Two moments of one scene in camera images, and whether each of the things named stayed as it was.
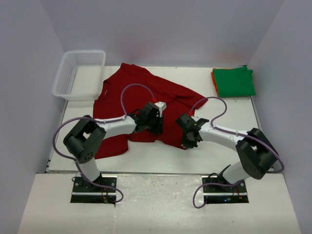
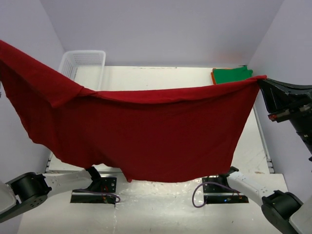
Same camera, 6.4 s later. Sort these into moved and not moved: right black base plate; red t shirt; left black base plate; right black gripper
Moved: red t shirt; right black gripper
Not moved: right black base plate; left black base plate
